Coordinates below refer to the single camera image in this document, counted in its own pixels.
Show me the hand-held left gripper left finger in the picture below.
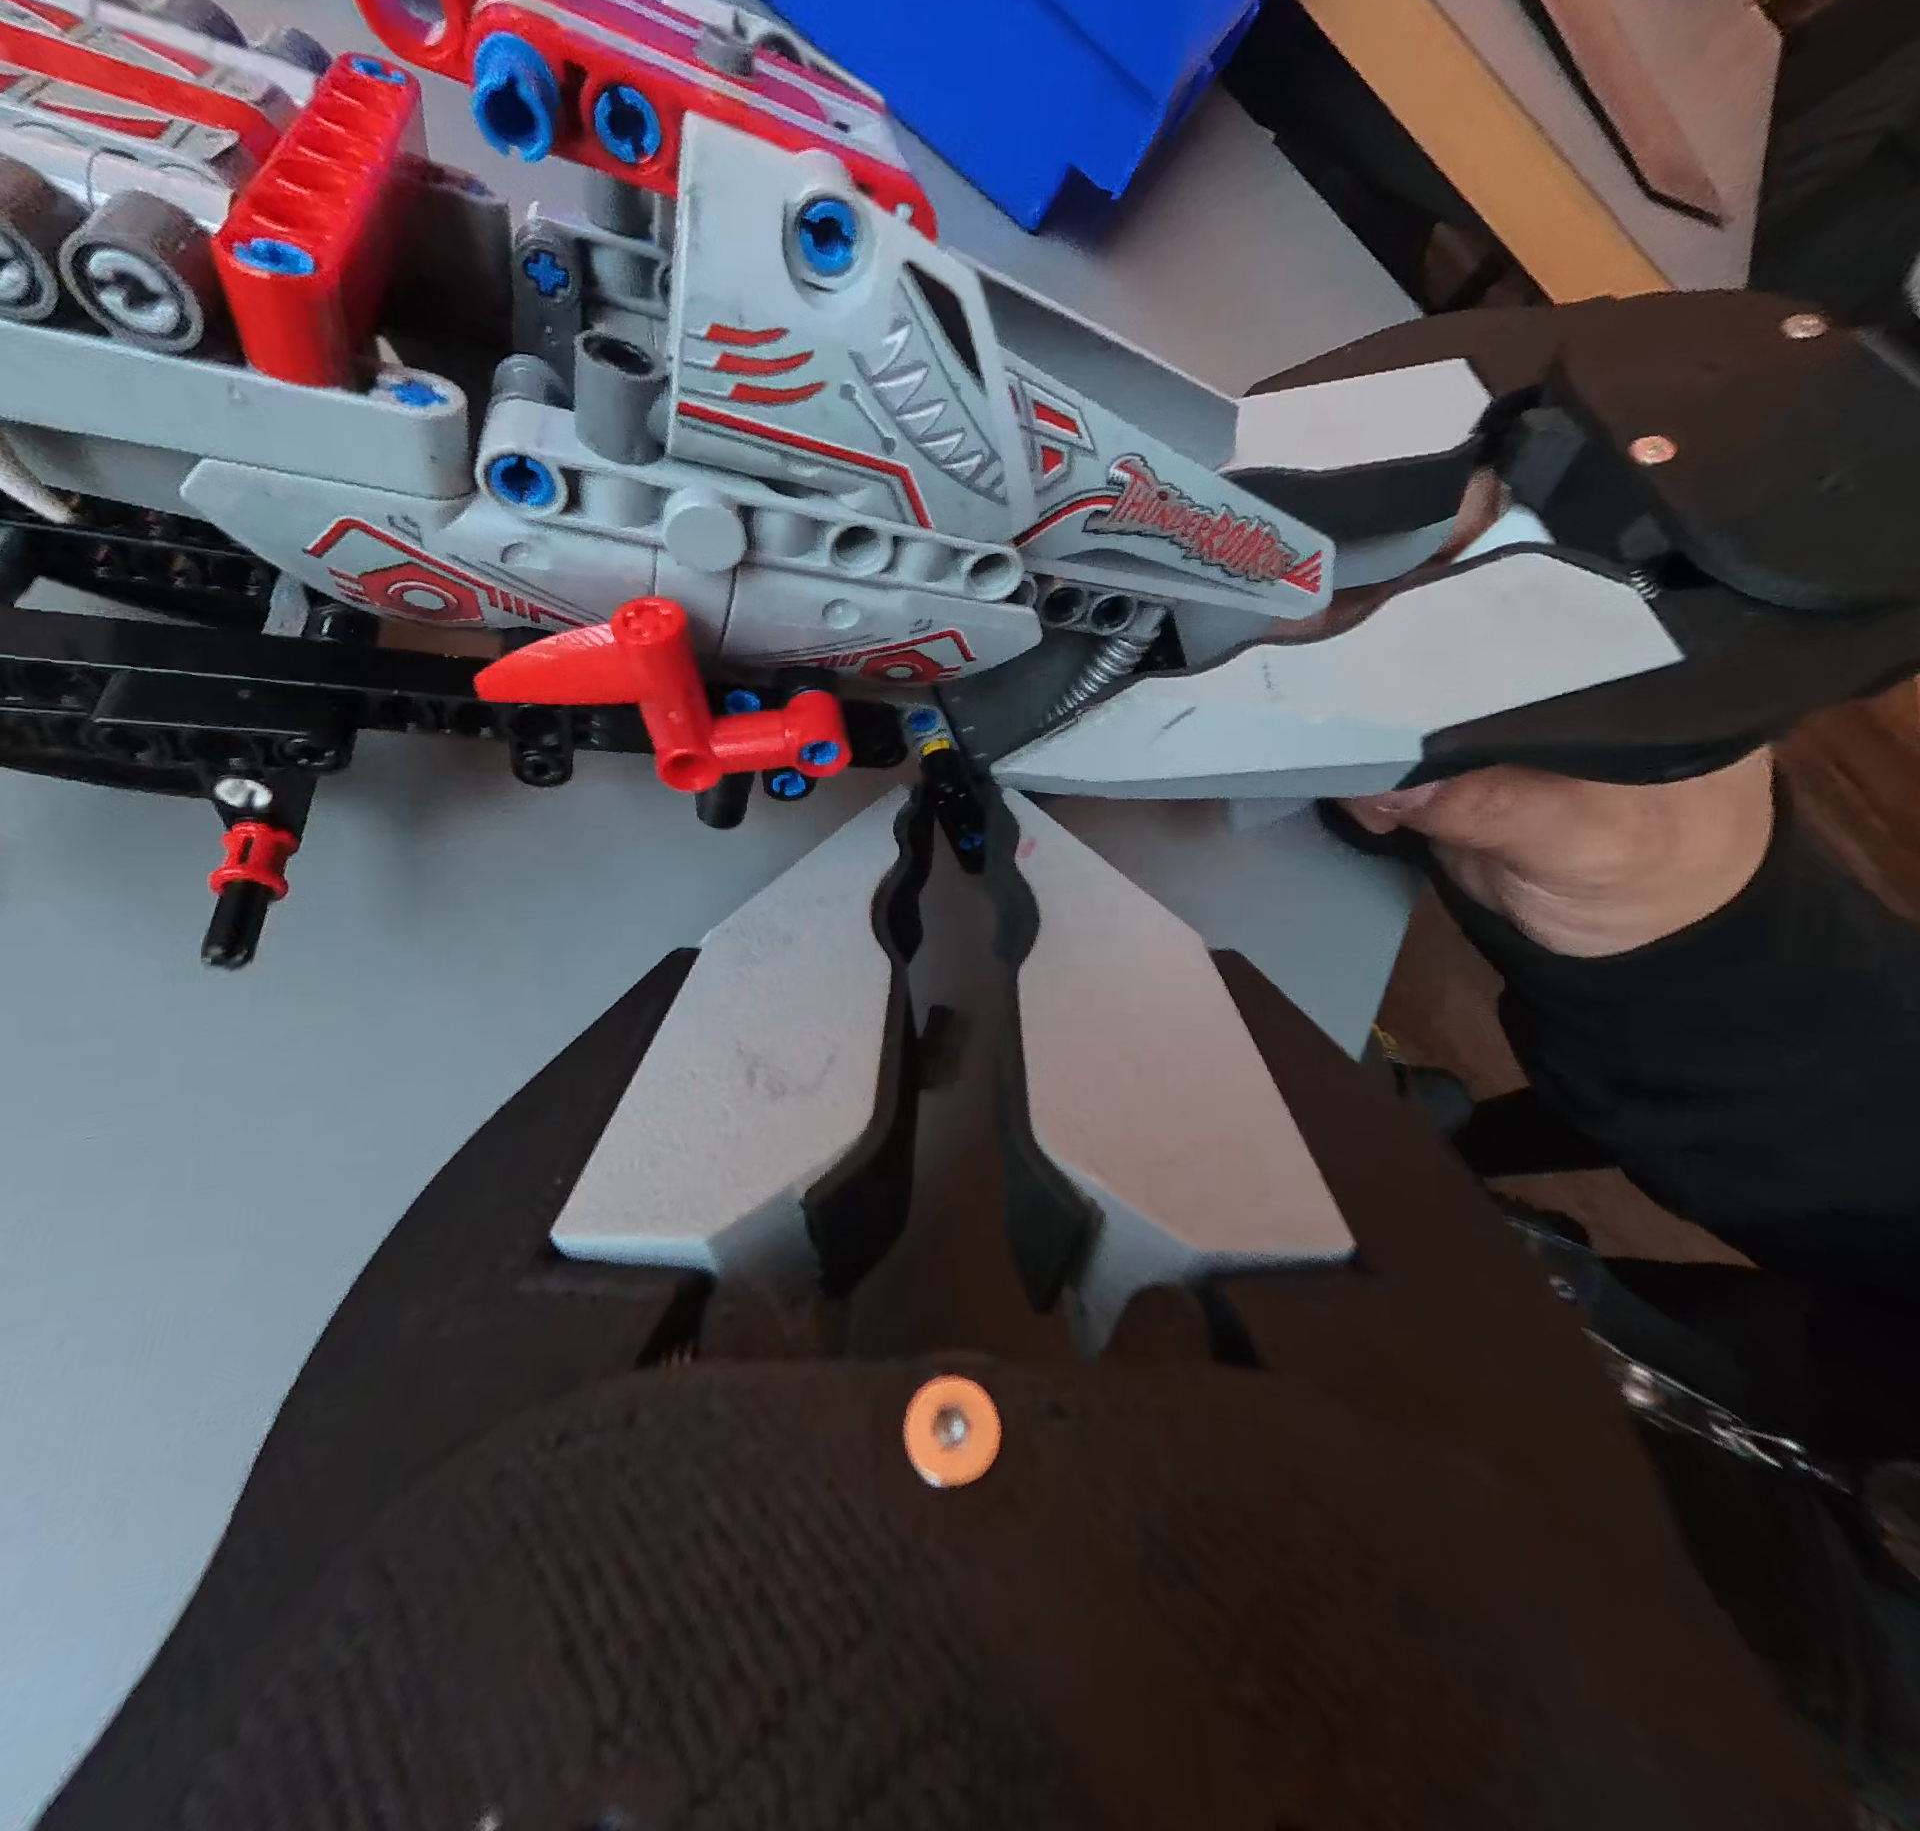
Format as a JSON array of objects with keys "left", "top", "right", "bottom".
[{"left": 549, "top": 784, "right": 921, "bottom": 1299}]

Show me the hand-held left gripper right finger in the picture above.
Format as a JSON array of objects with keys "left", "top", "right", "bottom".
[{"left": 981, "top": 789, "right": 1361, "bottom": 1356}]

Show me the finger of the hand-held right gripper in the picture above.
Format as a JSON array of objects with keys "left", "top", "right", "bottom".
[
  {"left": 1227, "top": 356, "right": 1504, "bottom": 546},
  {"left": 989, "top": 540, "right": 1692, "bottom": 809}
]

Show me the black lego connector piece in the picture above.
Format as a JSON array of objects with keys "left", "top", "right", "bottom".
[{"left": 907, "top": 706, "right": 992, "bottom": 875}]

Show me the red grey lego vehicle model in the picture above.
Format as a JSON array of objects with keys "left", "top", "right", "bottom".
[{"left": 0, "top": 0, "right": 1339, "bottom": 972}]

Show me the person's right forearm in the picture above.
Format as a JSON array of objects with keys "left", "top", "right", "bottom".
[{"left": 1431, "top": 789, "right": 1920, "bottom": 1270}]

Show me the person's right hand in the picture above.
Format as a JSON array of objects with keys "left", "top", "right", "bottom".
[{"left": 1339, "top": 749, "right": 1783, "bottom": 959}]

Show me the blue plastic bin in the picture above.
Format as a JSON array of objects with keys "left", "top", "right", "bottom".
[{"left": 657, "top": 0, "right": 1308, "bottom": 238}]

